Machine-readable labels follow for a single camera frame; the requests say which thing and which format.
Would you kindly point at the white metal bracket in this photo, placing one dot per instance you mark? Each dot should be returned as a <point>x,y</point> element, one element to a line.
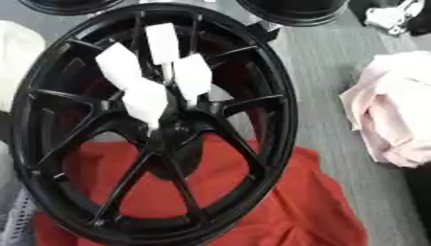
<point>393,16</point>

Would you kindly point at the black round wheel rim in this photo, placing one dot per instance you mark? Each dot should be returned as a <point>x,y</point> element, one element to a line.
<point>70,5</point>
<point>297,11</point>

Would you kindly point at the white cloth bundle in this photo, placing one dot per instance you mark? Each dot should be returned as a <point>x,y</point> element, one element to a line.
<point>17,57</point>

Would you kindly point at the pale pink crumpled cloth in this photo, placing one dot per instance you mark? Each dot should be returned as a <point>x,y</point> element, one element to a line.
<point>393,109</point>

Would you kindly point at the black spoked wheel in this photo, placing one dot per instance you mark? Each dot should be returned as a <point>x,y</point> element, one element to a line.
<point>263,96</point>

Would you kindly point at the white flat-headed pin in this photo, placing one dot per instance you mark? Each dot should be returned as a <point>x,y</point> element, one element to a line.
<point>161,41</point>
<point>146,101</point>
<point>193,77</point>
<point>119,65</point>

